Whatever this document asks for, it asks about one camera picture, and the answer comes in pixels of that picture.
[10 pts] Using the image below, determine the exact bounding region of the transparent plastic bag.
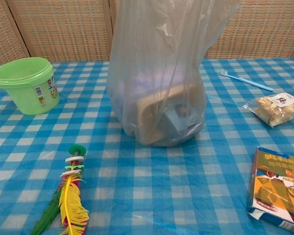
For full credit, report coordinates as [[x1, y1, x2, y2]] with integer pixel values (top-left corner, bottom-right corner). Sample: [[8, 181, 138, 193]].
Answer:
[[107, 0, 240, 148]]

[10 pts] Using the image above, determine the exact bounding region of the beige block in bag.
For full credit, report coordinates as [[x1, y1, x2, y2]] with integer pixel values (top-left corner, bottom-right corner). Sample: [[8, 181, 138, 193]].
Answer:
[[136, 83, 199, 146]]

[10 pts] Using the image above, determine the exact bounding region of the blue white checked tablecloth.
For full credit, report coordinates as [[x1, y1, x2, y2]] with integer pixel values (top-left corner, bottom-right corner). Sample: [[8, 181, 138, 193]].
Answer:
[[0, 57, 294, 235]]

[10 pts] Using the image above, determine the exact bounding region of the light blue toothbrush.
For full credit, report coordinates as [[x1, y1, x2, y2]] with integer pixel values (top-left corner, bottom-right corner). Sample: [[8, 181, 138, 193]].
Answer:
[[220, 69, 274, 93]]

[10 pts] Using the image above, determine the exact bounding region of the colourful feather shuttlecock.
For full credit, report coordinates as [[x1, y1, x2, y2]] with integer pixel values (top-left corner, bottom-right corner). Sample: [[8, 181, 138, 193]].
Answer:
[[30, 144, 90, 235]]

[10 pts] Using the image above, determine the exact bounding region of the woven bamboo folding screen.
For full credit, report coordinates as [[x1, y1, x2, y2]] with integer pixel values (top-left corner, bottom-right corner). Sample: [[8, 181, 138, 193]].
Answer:
[[0, 0, 294, 68]]

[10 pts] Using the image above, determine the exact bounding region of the clear packet of nut snack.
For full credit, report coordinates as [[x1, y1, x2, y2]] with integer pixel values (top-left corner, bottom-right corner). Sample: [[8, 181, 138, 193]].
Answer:
[[243, 92, 294, 128]]

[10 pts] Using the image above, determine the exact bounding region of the orange cardboard snack box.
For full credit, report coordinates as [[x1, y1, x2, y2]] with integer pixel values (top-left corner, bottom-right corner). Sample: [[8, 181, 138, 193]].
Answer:
[[246, 146, 294, 234]]

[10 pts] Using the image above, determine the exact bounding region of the green plastic bucket with handle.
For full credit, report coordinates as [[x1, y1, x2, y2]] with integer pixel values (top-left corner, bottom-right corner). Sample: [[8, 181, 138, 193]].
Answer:
[[0, 57, 61, 116]]

